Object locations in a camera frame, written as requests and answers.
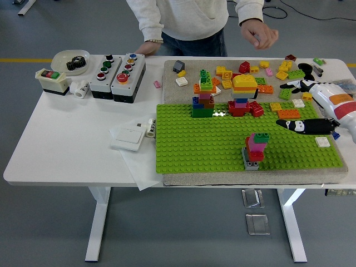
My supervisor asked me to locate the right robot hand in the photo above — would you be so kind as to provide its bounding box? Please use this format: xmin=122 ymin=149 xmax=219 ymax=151
xmin=275 ymin=79 xmax=356 ymax=144

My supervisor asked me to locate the person's right hand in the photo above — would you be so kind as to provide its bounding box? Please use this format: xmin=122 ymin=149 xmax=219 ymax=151
xmin=134 ymin=41 xmax=164 ymax=56

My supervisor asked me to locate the person's left hand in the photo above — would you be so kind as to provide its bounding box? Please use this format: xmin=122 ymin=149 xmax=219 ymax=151
xmin=240 ymin=18 xmax=279 ymax=51

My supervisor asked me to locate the large red brick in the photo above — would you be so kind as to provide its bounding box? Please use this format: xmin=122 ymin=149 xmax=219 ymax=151
xmin=249 ymin=100 xmax=265 ymax=118

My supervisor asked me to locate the dark green brick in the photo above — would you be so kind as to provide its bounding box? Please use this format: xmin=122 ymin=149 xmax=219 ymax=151
xmin=254 ymin=132 xmax=270 ymax=144

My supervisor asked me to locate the pink square brick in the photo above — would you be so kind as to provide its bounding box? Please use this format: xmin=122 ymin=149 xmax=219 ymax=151
xmin=247 ymin=141 xmax=265 ymax=154
xmin=248 ymin=132 xmax=268 ymax=151

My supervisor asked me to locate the red-based yellow-domed brick tower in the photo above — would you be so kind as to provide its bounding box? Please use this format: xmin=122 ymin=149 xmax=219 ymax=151
xmin=227 ymin=74 xmax=258 ymax=117

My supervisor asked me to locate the green-based multicolour brick tower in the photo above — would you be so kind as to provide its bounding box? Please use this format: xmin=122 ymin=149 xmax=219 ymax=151
xmin=191 ymin=68 xmax=217 ymax=119

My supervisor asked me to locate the red square brick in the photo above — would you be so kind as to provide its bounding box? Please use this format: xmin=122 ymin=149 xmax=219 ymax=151
xmin=244 ymin=136 xmax=265 ymax=162

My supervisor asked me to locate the grey square brick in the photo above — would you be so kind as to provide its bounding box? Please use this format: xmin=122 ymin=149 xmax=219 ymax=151
xmin=241 ymin=147 xmax=260 ymax=171

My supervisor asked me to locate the plastic bag of blue parts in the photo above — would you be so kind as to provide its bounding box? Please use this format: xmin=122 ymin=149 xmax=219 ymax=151
xmin=332 ymin=79 xmax=356 ymax=97

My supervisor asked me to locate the metal hand tool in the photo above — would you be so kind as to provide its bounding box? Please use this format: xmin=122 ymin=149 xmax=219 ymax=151
xmin=310 ymin=63 xmax=324 ymax=78

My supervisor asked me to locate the emergency-stop button control box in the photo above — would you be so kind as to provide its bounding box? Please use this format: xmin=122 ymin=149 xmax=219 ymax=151
xmin=110 ymin=52 xmax=147 ymax=104

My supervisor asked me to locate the person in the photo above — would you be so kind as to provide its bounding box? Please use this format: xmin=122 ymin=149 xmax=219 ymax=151
xmin=126 ymin=0 xmax=279 ymax=57

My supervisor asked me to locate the three-button control box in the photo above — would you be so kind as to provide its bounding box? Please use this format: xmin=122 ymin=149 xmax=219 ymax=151
xmin=88 ymin=55 xmax=123 ymax=100

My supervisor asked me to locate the black gear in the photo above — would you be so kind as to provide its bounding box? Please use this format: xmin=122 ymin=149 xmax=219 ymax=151
xmin=66 ymin=55 xmax=87 ymax=72

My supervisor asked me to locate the white pipe tee fitting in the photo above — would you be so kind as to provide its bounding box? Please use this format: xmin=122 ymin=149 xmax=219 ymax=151
xmin=68 ymin=80 xmax=90 ymax=98

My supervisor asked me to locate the white printed tube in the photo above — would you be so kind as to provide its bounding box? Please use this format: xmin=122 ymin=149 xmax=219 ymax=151
xmin=145 ymin=118 xmax=156 ymax=138

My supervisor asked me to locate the white bowl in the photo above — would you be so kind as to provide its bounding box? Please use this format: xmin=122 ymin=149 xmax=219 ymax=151
xmin=51 ymin=49 xmax=91 ymax=76

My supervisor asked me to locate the desk control panel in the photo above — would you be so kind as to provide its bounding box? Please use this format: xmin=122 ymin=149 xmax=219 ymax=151
xmin=324 ymin=188 xmax=356 ymax=196

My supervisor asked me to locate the green studded baseplate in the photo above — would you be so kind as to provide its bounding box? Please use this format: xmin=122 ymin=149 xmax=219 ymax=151
xmin=155 ymin=102 xmax=344 ymax=175

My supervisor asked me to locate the white paper sheet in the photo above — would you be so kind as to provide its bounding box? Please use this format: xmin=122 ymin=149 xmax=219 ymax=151
xmin=108 ymin=119 xmax=165 ymax=192

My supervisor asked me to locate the metal floor socket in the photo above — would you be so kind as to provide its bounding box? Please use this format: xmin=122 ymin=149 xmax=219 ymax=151
xmin=241 ymin=188 xmax=265 ymax=209
xmin=245 ymin=212 xmax=271 ymax=236

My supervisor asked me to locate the white table foot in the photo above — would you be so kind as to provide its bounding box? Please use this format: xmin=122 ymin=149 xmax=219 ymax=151
xmin=12 ymin=0 xmax=37 ymax=16

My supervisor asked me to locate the grey-brown mat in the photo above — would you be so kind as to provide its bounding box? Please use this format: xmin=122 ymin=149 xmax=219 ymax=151
xmin=162 ymin=58 xmax=350 ymax=187

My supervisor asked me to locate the white table leg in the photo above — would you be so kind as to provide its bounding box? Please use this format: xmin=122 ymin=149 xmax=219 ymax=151
xmin=85 ymin=186 xmax=112 ymax=262
xmin=276 ymin=188 xmax=308 ymax=263

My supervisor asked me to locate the black floor cable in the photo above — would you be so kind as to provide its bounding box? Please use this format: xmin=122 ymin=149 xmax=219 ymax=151
xmin=226 ymin=0 xmax=356 ymax=22

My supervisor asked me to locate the white wall switch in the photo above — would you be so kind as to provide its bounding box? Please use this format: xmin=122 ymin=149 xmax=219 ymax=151
xmin=110 ymin=127 xmax=146 ymax=152

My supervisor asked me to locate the white red-green switch box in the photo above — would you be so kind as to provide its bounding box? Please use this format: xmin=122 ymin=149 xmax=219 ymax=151
xmin=35 ymin=68 xmax=70 ymax=96

